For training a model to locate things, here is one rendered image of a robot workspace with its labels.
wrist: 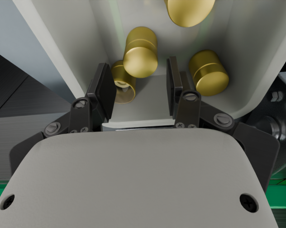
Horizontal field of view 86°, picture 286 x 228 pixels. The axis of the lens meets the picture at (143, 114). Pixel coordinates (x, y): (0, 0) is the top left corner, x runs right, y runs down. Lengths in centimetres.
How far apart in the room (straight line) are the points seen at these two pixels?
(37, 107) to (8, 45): 33
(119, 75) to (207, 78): 9
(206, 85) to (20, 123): 33
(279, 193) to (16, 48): 58
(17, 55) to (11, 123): 21
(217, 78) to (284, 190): 16
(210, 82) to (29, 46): 44
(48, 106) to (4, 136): 41
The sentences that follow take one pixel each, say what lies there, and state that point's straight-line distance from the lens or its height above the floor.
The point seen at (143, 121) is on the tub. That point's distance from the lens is 17.
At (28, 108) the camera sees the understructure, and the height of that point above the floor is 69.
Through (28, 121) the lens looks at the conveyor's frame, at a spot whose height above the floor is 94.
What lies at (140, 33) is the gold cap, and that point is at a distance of 17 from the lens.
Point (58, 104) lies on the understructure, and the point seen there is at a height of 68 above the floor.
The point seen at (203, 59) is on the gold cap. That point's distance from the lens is 19.
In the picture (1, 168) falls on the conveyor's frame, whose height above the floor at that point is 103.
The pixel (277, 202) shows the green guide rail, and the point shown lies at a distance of 25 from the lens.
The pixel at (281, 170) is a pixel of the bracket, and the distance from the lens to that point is 21.
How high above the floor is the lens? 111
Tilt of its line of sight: 41 degrees down
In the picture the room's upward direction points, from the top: 178 degrees counter-clockwise
